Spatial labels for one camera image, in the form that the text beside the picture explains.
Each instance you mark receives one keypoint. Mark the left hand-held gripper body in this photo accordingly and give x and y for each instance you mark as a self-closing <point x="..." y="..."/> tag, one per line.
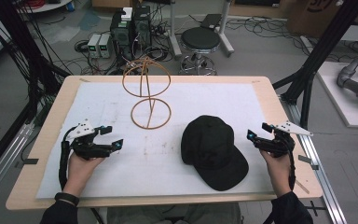
<point x="85" y="146"/>

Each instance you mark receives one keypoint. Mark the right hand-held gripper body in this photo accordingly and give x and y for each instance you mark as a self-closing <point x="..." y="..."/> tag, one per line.
<point x="281" y="144"/>

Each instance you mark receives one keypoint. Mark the black baseball cap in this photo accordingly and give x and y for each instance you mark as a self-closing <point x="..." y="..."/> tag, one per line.
<point x="211" y="146"/>

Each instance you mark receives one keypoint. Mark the person's left hand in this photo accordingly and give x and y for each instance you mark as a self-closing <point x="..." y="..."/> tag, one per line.
<point x="80" y="171"/>

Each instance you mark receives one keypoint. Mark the person's right hand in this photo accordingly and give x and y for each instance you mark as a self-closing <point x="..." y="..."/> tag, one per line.
<point x="278" y="172"/>

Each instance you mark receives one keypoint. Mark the white foam mat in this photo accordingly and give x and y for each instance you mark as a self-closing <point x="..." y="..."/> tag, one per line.
<point x="121" y="168"/>

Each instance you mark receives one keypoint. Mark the black tape strip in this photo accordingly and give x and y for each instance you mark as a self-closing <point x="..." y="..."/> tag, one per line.
<point x="28" y="161"/>
<point x="306" y="159"/>

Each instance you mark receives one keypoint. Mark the black wristband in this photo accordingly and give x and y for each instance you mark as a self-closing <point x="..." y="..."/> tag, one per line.
<point x="66" y="198"/>

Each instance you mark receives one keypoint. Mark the white platform board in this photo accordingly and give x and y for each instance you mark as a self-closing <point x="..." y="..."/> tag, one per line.
<point x="341" y="102"/>

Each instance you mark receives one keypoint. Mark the grey power supply unit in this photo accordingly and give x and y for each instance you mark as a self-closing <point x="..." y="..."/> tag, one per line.
<point x="105" y="46"/>
<point x="93" y="45"/>

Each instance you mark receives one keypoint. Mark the black computer tower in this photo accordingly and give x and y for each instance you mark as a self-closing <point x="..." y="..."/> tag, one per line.
<point x="143" y="28"/>
<point x="121" y="35"/>

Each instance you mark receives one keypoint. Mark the white stand leg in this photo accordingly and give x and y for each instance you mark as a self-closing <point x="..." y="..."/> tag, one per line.
<point x="225" y="34"/>
<point x="174" y="34"/>

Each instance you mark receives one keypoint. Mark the black round stool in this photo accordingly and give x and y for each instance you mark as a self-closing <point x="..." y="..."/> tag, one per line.
<point x="200" y="39"/>

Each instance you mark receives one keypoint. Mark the small white box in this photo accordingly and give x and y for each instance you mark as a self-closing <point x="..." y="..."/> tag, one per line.
<point x="126" y="14"/>

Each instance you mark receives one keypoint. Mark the cardboard box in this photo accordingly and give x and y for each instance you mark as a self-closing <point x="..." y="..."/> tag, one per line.
<point x="313" y="17"/>

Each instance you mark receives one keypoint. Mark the dark laptop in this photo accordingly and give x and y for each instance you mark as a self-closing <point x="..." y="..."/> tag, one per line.
<point x="211" y="21"/>

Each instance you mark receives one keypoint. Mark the white round table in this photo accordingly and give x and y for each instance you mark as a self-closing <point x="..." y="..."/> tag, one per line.
<point x="52" y="5"/>

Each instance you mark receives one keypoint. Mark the aluminium rail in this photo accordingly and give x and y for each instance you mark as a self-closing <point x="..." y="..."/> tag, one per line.
<point x="3" y="165"/>
<point x="320" y="174"/>

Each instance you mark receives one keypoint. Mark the black metal frame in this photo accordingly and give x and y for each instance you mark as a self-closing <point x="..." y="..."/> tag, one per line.
<point x="28" y="53"/>
<point x="320" y="53"/>

